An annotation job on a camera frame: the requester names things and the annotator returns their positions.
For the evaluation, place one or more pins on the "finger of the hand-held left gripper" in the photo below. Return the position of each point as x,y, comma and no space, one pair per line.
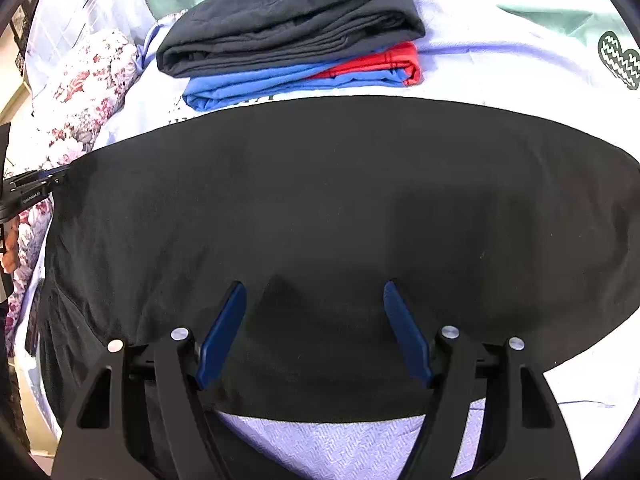
57,181
52,174

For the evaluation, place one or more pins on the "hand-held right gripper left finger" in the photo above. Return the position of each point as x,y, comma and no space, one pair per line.
220,340

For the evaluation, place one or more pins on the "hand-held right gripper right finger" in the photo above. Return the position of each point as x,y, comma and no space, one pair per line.
407,335

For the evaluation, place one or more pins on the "black pants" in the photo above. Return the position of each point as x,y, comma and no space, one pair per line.
325,200

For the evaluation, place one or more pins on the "person's left hand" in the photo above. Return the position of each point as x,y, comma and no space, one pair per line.
10,250

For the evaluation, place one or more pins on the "floral bolster pillow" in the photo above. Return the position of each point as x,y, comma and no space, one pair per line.
85,100

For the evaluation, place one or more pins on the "grey-blue plaid sheet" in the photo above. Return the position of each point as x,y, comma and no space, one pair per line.
75,10

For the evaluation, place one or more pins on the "folded blue garment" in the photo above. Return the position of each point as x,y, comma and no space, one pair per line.
235,91

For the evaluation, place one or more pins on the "folded red garment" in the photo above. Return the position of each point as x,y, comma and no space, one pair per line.
390,62

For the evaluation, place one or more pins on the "folded dark navy garment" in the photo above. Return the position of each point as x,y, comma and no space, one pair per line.
280,20

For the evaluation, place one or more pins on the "teal heart printed sheet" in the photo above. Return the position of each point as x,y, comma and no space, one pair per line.
540,15

